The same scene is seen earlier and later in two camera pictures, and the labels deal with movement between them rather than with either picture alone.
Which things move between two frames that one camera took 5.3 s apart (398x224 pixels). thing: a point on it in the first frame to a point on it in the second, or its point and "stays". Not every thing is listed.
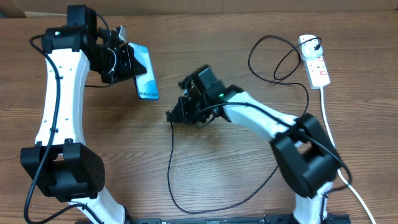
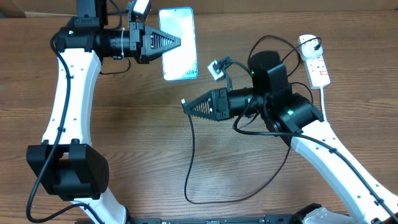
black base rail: [342, 219] stays
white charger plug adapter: [308, 51] stays
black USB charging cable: [275, 171] to [288, 146]
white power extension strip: [317, 73] stays
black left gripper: [129, 63] to [139, 32]
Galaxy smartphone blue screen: [145, 83] to [180, 63]
